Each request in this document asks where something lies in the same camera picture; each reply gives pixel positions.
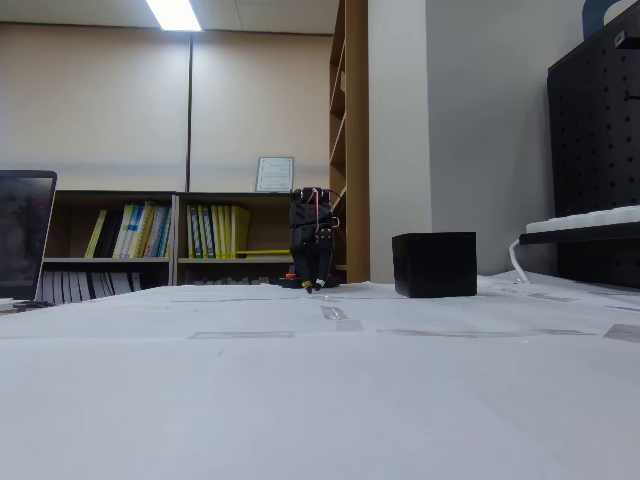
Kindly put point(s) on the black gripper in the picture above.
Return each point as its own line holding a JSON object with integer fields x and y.
{"x": 306, "y": 239}

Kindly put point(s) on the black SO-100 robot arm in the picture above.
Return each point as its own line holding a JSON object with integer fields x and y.
{"x": 302, "y": 197}

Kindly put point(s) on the black square bin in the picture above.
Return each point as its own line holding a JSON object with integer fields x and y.
{"x": 435, "y": 265}

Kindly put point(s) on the thin yellow folder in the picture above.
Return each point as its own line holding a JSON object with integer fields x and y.
{"x": 265, "y": 252}

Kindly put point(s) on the wide yellow binder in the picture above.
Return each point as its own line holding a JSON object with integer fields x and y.
{"x": 241, "y": 230}

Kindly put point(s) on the plain yellow binder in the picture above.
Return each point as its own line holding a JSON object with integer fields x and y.
{"x": 226, "y": 232}
{"x": 215, "y": 232}

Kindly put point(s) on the framed white notice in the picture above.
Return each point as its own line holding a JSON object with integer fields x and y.
{"x": 274, "y": 175}

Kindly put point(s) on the low wooden bookshelf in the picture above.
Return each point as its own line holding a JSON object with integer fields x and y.
{"x": 115, "y": 195}
{"x": 225, "y": 197}

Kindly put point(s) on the yellow binder white label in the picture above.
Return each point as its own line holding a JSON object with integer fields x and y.
{"x": 205, "y": 232}
{"x": 193, "y": 232}

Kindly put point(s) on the white paper table cover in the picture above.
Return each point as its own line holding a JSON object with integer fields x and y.
{"x": 320, "y": 400}

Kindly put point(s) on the tall wooden shelf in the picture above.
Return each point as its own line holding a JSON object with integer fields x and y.
{"x": 356, "y": 125}

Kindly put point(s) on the pale green spine book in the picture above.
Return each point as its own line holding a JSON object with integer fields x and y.
{"x": 164, "y": 232}

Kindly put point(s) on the blue white spine book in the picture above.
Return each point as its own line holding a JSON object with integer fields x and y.
{"x": 151, "y": 232}

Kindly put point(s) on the white yellow spine book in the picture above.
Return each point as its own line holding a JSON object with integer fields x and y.
{"x": 124, "y": 232}

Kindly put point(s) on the black binder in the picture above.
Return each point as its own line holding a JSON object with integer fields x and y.
{"x": 109, "y": 235}

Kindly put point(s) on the slim yellow book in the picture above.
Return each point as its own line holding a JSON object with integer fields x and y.
{"x": 96, "y": 235}

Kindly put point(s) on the white power strip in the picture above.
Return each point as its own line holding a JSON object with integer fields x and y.
{"x": 590, "y": 217}

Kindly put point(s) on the ceiling light panel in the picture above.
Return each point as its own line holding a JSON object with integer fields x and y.
{"x": 174, "y": 15}

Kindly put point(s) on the laptop with dark screen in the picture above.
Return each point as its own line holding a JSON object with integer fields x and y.
{"x": 25, "y": 235}

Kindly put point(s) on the black pegboard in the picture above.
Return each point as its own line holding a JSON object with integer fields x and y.
{"x": 595, "y": 150}

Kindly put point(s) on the dark blue rounded object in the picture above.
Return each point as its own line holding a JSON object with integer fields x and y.
{"x": 592, "y": 15}

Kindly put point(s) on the black vertical wall conduit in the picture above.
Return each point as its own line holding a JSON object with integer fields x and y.
{"x": 190, "y": 110}

